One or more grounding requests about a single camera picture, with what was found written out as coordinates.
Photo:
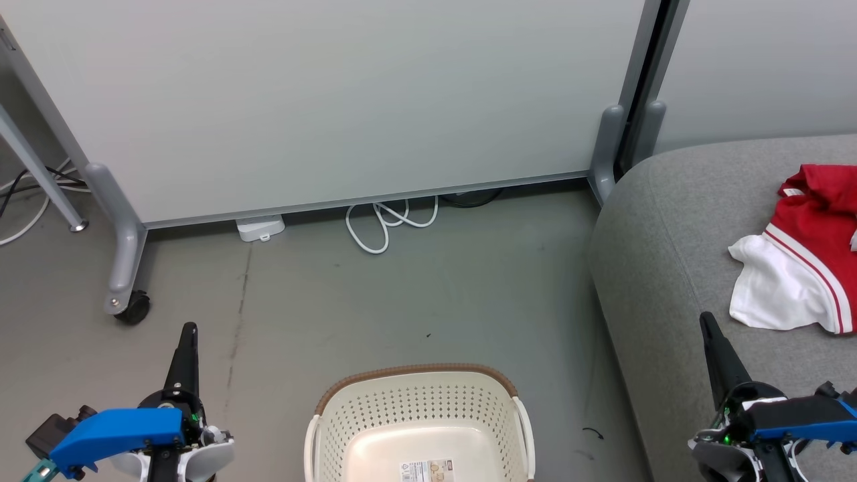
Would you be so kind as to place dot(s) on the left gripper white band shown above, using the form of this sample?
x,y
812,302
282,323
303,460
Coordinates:
x,y
201,455

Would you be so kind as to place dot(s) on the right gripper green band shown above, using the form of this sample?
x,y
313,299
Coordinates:
x,y
726,458

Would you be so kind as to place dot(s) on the red and white jersey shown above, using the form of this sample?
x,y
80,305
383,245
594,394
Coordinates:
x,y
817,227

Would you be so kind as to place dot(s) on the cream perforated laundry basket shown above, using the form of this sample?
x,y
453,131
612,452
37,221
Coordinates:
x,y
415,408

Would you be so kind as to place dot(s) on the black castor wheel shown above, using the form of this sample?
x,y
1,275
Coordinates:
x,y
136,309

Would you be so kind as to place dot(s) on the grey fabric sofa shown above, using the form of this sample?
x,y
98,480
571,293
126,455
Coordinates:
x,y
669,268

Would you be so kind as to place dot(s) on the small black floor scrap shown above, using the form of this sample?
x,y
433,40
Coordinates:
x,y
596,432

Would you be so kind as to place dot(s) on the white power adapter box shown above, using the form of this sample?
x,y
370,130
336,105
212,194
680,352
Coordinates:
x,y
260,227

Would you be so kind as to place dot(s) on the grey metal stand leg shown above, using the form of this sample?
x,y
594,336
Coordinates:
x,y
40,173

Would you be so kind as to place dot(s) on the paper label sticker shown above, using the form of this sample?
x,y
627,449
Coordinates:
x,y
426,471

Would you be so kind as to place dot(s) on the blue right camera mount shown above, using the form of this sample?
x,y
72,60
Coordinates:
x,y
797,415

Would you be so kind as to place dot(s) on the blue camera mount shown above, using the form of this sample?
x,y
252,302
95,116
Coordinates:
x,y
114,432
797,415

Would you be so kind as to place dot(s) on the blue left camera mount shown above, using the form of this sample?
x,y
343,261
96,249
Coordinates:
x,y
114,432

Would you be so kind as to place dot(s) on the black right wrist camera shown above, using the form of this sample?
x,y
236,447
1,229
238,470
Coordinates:
x,y
833,391

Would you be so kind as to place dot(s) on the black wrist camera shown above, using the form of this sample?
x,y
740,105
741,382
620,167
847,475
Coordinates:
x,y
833,391
50,432

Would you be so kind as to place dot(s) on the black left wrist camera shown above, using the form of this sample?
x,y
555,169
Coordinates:
x,y
50,432

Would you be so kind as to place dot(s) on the white partition panel grey frame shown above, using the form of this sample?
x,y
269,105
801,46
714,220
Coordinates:
x,y
335,100
756,67

